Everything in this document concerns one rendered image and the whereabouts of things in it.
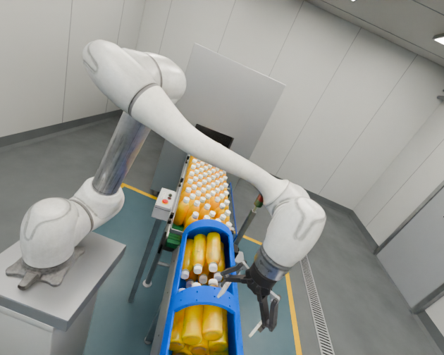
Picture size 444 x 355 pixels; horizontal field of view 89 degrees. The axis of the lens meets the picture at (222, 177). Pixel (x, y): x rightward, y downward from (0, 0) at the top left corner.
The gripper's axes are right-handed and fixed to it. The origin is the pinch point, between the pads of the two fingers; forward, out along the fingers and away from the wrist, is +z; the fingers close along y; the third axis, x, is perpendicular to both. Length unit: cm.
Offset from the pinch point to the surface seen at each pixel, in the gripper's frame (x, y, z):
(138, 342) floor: 25, -47, 134
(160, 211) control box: 27, -72, 29
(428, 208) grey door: 439, 83, 11
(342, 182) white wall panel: 532, -53, 68
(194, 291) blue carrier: 2.2, -16.1, 13.5
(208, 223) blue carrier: 32, -41, 12
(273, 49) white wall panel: 375, -280, -116
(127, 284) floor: 39, -94, 134
